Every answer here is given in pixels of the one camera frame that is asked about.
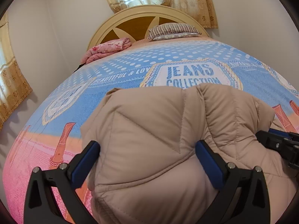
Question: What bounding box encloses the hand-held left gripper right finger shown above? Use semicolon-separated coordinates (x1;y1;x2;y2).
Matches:
195;141;271;224

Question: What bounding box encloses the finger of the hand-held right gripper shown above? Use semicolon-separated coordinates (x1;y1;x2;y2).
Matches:
256;128;299;168

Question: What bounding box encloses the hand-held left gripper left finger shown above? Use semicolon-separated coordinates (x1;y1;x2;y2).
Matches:
23;141;101;224

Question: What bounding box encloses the beige puffer jacket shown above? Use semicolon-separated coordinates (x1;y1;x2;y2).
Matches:
81;83;299;224

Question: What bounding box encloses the blue and pink printed blanket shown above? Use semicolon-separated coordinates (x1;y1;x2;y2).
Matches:
2;36;299;224

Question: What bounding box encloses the pink floral quilt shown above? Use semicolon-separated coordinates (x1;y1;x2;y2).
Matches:
81;37;132;64

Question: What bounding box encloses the striped pillow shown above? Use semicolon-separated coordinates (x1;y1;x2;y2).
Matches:
147;23;202;41

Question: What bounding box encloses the cream wooden headboard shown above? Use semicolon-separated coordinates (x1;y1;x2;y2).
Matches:
87;5;211;52

